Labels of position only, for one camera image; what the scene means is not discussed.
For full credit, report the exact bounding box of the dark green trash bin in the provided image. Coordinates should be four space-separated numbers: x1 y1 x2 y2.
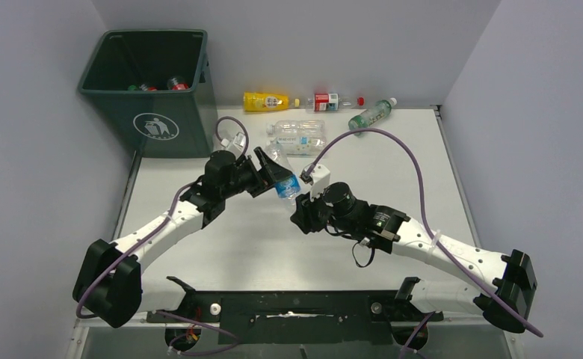
78 29 218 159

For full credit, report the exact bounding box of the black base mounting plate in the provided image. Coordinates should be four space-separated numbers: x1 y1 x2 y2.
147 289 425 345

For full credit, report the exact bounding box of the red label bottle red cap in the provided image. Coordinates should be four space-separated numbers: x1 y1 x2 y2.
305 93 365 112

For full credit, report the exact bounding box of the blue green label water bottle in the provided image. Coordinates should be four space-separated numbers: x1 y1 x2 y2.
215 130 247 158

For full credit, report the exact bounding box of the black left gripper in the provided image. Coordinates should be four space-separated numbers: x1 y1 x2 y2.
221 148 292 199

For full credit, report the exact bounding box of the white blue label tea bottle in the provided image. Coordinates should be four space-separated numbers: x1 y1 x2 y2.
274 135 327 156

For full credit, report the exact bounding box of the clear unlabelled bottle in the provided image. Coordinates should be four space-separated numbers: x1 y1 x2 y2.
266 120 326 136

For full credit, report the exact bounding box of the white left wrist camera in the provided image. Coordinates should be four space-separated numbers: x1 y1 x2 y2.
220 132 247 159

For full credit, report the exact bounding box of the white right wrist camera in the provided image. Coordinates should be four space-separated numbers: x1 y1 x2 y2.
300 163 330 201

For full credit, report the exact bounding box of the dark green label bottle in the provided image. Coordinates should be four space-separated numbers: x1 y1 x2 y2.
127 83 158 91

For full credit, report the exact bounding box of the red label bottle front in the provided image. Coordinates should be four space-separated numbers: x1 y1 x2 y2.
167 76 190 90

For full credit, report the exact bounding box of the aluminium frame rail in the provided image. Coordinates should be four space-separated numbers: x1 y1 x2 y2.
66 317 528 358

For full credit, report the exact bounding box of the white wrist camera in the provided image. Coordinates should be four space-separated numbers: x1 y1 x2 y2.
220 132 247 159
300 163 330 201

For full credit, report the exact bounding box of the blue label crushed bottle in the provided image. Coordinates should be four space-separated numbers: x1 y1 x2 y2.
264 139 301 208

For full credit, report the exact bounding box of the green tinted bottle white cap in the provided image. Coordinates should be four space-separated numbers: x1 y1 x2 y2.
348 97 398 130

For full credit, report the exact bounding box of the yellow juice bottle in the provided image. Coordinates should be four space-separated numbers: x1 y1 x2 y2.
243 92 300 113

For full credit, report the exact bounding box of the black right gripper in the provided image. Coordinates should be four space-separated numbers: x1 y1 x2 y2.
293 182 355 234

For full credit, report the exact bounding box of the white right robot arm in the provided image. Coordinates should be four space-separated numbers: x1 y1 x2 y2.
290 182 539 334

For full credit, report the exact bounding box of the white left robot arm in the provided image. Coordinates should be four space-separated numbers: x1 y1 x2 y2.
73 147 292 328

